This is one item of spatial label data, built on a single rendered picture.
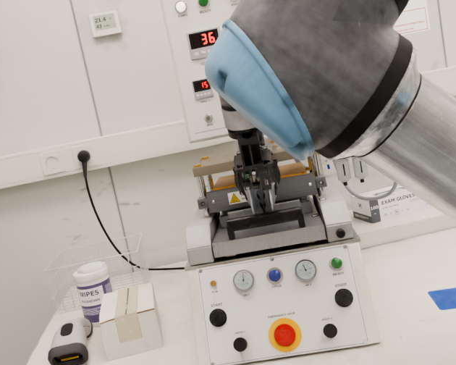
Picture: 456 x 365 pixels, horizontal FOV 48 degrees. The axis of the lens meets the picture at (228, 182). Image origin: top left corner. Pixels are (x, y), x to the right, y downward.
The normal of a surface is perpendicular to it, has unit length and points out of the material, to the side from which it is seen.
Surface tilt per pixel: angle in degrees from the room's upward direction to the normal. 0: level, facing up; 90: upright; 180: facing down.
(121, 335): 89
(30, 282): 90
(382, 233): 90
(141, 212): 90
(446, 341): 0
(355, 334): 65
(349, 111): 107
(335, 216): 41
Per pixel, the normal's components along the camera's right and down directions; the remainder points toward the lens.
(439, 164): -0.15, 0.46
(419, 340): -0.19, -0.97
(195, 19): -0.07, 0.16
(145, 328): 0.19, 0.09
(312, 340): -0.14, -0.27
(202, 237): -0.19, -0.63
